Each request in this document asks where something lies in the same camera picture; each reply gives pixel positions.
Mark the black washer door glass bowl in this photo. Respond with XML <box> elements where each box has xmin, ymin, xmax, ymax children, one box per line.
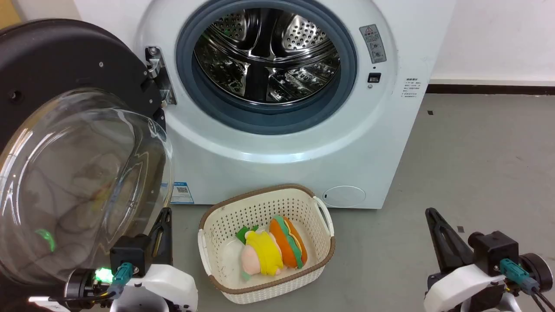
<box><xmin>0</xmin><ymin>18</ymin><xmax>174</xmax><ymax>287</ymax></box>

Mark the white front-load washing machine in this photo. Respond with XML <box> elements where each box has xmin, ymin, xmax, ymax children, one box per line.
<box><xmin>73</xmin><ymin>0</ymin><xmax>457</xmax><ymax>210</ymax></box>

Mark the yellow pink plush toy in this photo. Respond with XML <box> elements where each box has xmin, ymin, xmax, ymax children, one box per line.
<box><xmin>235</xmin><ymin>224</ymin><xmax>284</xmax><ymax>281</ymax></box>

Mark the stainless steel washer drum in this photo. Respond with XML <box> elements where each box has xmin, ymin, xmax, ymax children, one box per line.
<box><xmin>193</xmin><ymin>7</ymin><xmax>341</xmax><ymax>104</ymax></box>

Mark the right teal plug cable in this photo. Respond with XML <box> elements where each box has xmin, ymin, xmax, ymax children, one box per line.
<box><xmin>499</xmin><ymin>258</ymin><xmax>551</xmax><ymax>312</ymax></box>

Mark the cream plastic laundry basket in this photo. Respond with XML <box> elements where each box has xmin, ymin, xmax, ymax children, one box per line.
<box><xmin>198</xmin><ymin>184</ymin><xmax>336</xmax><ymax>305</ymax></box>

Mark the dark wall baseboard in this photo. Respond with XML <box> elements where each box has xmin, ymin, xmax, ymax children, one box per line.
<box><xmin>426</xmin><ymin>84</ymin><xmax>555</xmax><ymax>96</ymax></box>

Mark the grey warning sticker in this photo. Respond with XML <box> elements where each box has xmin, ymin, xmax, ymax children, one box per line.
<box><xmin>359</xmin><ymin>24</ymin><xmax>387</xmax><ymax>65</ymax></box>

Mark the metal door hinge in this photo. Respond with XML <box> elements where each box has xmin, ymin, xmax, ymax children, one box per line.
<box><xmin>145</xmin><ymin>46</ymin><xmax>177</xmax><ymax>106</ymax></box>

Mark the round filter cover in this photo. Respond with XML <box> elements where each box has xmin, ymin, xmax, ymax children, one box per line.
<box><xmin>322</xmin><ymin>185</ymin><xmax>366</xmax><ymax>208</ymax></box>

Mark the blue QR code sticker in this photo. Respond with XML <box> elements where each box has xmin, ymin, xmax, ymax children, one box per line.
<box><xmin>170</xmin><ymin>182</ymin><xmax>195</xmax><ymax>205</ymax></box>

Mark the hot dog plush toy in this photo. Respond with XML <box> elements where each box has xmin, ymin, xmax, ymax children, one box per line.
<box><xmin>269</xmin><ymin>215</ymin><xmax>308</xmax><ymax>270</ymax></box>

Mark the small printed text label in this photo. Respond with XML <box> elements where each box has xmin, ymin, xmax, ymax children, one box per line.
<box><xmin>402</xmin><ymin>78</ymin><xmax>419</xmax><ymax>99</ymax></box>

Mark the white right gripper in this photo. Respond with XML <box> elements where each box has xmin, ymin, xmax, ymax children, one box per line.
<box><xmin>424</xmin><ymin>208</ymin><xmax>507</xmax><ymax>312</ymax></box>

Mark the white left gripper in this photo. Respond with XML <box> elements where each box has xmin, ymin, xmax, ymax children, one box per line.
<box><xmin>109</xmin><ymin>207</ymin><xmax>199</xmax><ymax>312</ymax></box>

